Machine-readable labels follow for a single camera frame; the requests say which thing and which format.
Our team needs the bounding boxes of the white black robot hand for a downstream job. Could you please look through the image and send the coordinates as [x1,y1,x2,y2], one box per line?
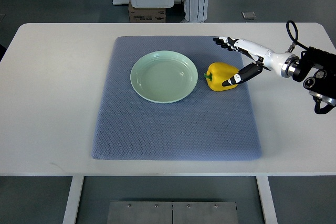
[213,37,299,87]

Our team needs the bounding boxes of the yellow bell pepper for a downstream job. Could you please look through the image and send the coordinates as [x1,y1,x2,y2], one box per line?
[204,62,238,91]

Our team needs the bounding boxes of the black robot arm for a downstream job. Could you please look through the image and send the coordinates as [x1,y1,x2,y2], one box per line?
[287,47,335,114]

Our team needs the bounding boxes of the grey floor outlet plate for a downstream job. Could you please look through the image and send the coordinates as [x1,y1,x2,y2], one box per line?
[242,12,257,20]

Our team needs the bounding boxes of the light green plate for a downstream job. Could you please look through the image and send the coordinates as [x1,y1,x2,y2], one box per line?
[130,50,198,103]

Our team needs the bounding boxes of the blue-grey textured mat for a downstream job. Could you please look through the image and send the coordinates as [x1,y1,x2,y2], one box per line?
[91,36,261,161]

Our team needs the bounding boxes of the right white table leg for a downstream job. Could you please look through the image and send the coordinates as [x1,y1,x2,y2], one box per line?
[256,176,278,224]

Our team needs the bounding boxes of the white table leg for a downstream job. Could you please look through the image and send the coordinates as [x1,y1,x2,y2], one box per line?
[62,175,84,224]
[256,176,278,224]

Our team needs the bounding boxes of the brown cardboard box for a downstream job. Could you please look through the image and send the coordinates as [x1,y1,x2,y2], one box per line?
[128,2,166,23]

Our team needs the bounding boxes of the left white table leg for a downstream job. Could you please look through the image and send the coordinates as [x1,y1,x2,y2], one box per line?
[62,175,84,224]

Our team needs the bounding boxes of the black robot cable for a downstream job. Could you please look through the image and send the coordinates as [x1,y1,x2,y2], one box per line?
[286,20,309,51]

